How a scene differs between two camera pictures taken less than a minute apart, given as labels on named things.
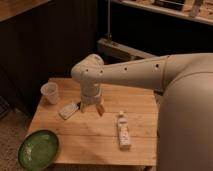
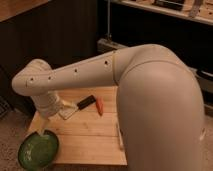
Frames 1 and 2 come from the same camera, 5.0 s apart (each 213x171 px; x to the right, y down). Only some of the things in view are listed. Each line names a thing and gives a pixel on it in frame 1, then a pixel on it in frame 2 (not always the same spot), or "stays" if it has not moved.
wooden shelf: [199, 10] stays
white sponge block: [68, 110] stays
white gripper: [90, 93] to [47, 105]
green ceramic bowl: [38, 150] stays
